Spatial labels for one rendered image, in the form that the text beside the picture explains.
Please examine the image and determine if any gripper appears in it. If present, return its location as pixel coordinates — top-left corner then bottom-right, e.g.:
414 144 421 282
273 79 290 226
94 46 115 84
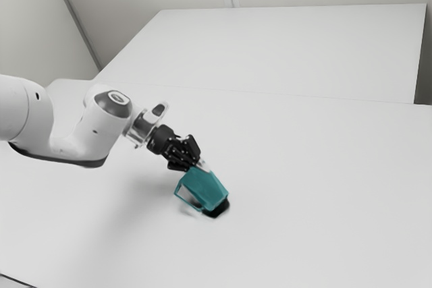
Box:
146 124 213 171

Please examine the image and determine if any teal faceted mug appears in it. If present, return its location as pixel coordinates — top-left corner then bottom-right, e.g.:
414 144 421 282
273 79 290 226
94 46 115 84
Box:
173 165 231 219

